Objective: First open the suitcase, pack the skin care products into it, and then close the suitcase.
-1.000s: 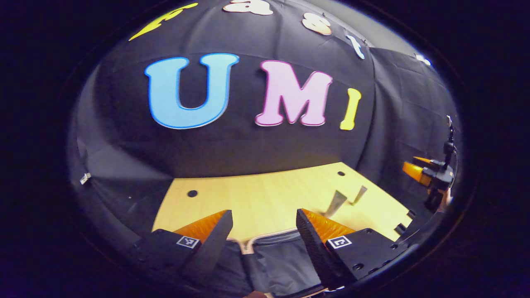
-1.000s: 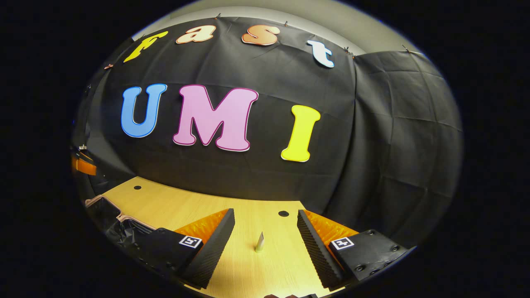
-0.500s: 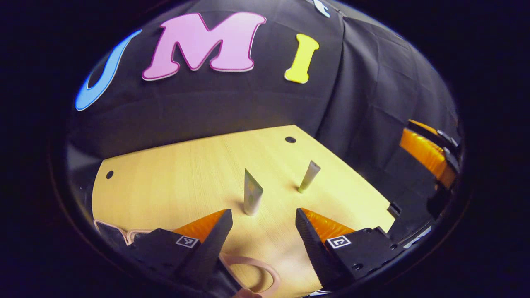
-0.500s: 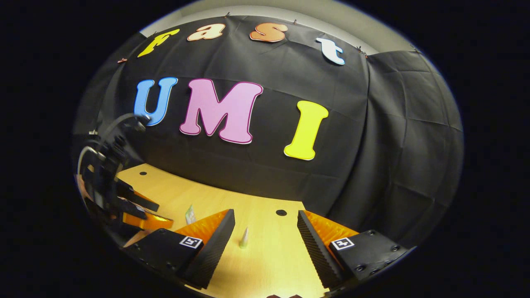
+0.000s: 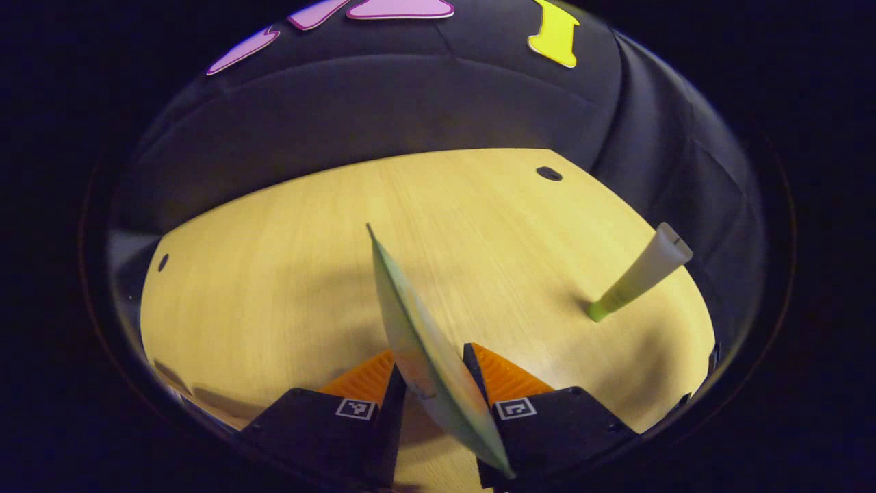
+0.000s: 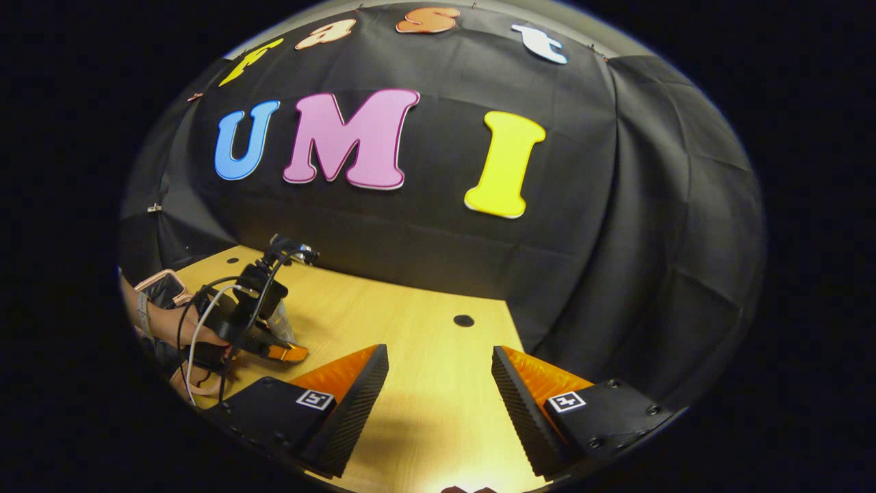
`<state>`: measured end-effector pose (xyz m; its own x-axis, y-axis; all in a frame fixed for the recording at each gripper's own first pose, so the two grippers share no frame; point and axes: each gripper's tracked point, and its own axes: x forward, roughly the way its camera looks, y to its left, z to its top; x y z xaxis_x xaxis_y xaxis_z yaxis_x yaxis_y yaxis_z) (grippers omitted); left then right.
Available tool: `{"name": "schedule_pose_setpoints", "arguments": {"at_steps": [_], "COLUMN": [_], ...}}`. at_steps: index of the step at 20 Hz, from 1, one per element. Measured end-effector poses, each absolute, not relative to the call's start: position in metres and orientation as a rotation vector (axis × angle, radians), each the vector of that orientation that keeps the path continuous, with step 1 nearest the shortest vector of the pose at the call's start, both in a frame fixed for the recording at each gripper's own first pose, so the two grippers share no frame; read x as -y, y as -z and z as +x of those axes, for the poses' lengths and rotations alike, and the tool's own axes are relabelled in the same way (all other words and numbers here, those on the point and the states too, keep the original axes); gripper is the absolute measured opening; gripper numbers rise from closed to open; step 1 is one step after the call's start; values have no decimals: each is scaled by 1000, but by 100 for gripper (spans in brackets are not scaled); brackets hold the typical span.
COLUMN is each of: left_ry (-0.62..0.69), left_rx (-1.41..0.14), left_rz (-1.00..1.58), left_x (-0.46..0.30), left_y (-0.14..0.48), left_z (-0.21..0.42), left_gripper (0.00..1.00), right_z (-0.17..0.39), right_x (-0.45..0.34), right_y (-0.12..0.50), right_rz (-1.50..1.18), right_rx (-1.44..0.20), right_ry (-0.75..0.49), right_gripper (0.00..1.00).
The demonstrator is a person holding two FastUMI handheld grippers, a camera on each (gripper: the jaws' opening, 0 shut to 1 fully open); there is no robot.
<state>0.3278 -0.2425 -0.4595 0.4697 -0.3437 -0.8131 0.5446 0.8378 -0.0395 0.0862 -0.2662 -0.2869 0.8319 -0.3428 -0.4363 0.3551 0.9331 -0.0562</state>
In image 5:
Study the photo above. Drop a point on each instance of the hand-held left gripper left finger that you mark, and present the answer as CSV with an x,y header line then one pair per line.
x,y
390,431

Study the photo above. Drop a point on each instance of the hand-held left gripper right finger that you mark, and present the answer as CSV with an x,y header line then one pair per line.
x,y
477,376

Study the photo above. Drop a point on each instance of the pale green sachet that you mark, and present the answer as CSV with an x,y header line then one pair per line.
x,y
417,342

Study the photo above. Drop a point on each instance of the white tube with green cap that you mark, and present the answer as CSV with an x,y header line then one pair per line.
x,y
643,270

